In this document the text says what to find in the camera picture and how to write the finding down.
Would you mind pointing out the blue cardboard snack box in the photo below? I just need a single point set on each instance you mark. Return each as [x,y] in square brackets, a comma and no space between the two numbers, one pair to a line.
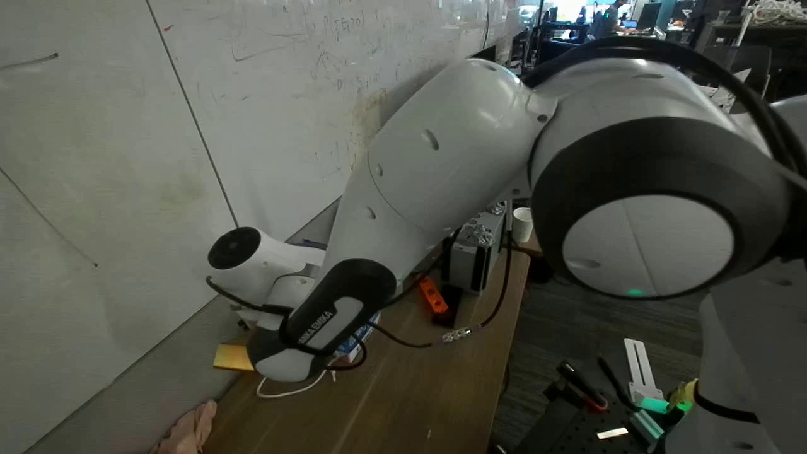
[351,352]

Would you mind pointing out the large silver metal case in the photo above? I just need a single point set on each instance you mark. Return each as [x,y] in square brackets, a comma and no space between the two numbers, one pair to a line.
[473,254]

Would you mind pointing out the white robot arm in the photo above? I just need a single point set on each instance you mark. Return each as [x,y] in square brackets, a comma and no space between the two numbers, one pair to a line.
[651,173]

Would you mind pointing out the orange and black tool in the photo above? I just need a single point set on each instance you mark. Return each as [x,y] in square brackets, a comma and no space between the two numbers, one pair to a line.
[439,310]

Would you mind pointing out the white paper cup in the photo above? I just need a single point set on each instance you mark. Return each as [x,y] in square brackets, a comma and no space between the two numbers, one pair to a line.
[522,223]

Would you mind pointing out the peach crumpled cloth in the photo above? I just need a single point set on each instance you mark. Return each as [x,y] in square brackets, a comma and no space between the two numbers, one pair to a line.
[191,431]

